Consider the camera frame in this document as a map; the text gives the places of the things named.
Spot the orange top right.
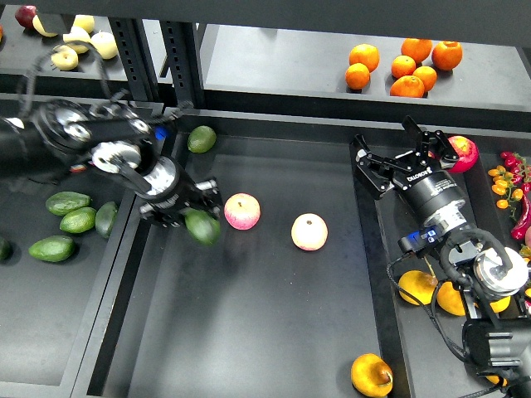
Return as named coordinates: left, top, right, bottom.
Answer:
left=431, top=41, right=463, bottom=71

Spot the green avocado lower left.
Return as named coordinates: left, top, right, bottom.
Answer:
left=28, top=235, right=76, bottom=263

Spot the pale yellow pear back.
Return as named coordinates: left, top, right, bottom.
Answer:
left=73, top=14, right=95, bottom=34

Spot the orange top left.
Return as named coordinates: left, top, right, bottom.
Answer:
left=348, top=43, right=380, bottom=72

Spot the black centre tray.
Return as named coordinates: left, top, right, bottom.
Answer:
left=72, top=111, right=413, bottom=397

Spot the red chili pepper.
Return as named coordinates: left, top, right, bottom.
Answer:
left=510, top=195, right=530, bottom=241

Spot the orange small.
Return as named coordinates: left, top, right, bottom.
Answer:
left=413, top=66, right=438, bottom=92
left=391, top=55, right=417, bottom=79

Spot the pale yellow pear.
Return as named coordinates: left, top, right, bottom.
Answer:
left=90, top=31, right=119, bottom=60
left=62, top=26, right=90, bottom=54
left=50, top=45, right=79, bottom=71
left=73, top=14, right=95, bottom=34

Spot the black left tray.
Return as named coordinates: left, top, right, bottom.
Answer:
left=1, top=170, right=149, bottom=397

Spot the pale pink yellow apple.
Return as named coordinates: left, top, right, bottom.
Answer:
left=291, top=213, right=329, bottom=251

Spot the orange top centre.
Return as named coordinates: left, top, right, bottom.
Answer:
left=401, top=37, right=432, bottom=64

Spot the pale yellow pear middle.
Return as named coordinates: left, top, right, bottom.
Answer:
left=62, top=26, right=90, bottom=54

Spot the dark red apple on shelf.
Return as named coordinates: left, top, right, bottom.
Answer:
left=15, top=5, right=37, bottom=30

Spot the pale yellow pear front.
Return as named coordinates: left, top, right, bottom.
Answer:
left=50, top=45, right=79, bottom=71

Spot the black shelf upright left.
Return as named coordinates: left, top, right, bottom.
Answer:
left=108, top=17, right=160, bottom=102

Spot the orange front bottom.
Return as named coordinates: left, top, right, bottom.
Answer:
left=390, top=75, right=425, bottom=98

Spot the orange lower left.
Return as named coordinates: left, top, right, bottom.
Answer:
left=345, top=63, right=370, bottom=90

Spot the dark avocado at left edge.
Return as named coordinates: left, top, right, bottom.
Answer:
left=0, top=236, right=12, bottom=261

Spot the orange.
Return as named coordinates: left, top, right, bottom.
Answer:
left=348, top=43, right=380, bottom=72
left=431, top=41, right=463, bottom=71
left=401, top=37, right=432, bottom=64
left=390, top=75, right=425, bottom=98
left=345, top=63, right=370, bottom=90

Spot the pale yellow pear right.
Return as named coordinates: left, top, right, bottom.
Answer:
left=90, top=31, right=119, bottom=60

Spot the black shelf upright right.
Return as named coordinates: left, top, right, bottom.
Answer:
left=159, top=21, right=205, bottom=109

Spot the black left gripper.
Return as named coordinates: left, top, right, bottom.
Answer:
left=132, top=157, right=222, bottom=228

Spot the pink red apple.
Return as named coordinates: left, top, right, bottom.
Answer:
left=224, top=192, right=261, bottom=231

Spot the cherry tomato bunch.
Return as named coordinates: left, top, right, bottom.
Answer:
left=487, top=151, right=530, bottom=210

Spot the pale yellow pear half hidden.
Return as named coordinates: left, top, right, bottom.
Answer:
left=32, top=15, right=58, bottom=37

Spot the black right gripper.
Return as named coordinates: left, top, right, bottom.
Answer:
left=349, top=115, right=468, bottom=245

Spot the green avocado middle cluster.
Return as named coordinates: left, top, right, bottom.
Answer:
left=60, top=206, right=96, bottom=234

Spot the dark green avocado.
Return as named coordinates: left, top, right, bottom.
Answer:
left=184, top=209, right=221, bottom=245

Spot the green avocado at tray corner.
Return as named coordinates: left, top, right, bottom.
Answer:
left=188, top=125, right=217, bottom=153

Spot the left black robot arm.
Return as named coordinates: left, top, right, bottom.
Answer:
left=1, top=42, right=223, bottom=226

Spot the orange right small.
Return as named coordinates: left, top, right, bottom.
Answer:
left=413, top=66, right=438, bottom=92

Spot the black shelf upright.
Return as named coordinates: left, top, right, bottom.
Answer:
left=159, top=21, right=205, bottom=109
left=108, top=17, right=160, bottom=102

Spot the bright red apple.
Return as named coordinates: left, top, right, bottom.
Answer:
left=448, top=135, right=479, bottom=173

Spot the orange centre small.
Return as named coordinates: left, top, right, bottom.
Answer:
left=391, top=55, right=417, bottom=79

